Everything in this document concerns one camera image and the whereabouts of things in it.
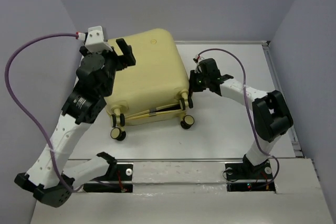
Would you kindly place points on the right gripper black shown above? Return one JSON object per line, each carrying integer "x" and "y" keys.
{"x": 192, "y": 86}

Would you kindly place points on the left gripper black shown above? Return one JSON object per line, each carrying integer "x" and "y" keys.
{"x": 126, "y": 60}

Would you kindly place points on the yellow hard-shell suitcase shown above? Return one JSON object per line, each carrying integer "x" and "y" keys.
{"x": 155, "y": 89}

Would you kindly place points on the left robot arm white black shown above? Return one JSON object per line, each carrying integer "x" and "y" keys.
{"x": 48, "y": 180}

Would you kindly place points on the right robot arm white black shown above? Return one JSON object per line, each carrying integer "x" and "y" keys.
{"x": 267, "y": 112}

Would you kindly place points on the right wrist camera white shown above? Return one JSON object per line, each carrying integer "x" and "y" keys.
{"x": 197, "y": 59}

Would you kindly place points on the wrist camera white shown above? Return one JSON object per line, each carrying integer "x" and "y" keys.
{"x": 95, "y": 41}
{"x": 197, "y": 59}

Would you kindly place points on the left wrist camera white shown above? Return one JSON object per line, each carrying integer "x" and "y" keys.
{"x": 95, "y": 41}

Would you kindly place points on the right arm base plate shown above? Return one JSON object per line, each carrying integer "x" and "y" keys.
{"x": 239, "y": 180}

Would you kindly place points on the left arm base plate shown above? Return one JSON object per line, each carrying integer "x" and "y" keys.
{"x": 115, "y": 181}

